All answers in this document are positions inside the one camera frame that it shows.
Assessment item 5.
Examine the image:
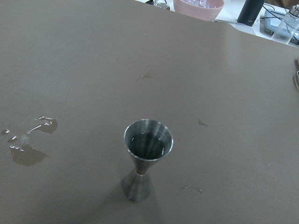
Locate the pink ribbed bowl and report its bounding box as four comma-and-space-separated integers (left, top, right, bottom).
173, 0, 224, 21

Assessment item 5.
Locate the black cylindrical bottle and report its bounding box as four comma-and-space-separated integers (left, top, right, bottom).
237, 0, 265, 27

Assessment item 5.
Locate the steel double jigger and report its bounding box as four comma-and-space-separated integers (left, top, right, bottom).
121, 119, 174, 202

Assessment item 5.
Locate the clear glass bottle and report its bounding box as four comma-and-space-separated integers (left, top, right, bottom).
271, 5, 299, 44

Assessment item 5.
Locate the grey teach pendant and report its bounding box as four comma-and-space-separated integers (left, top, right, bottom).
263, 10, 299, 39

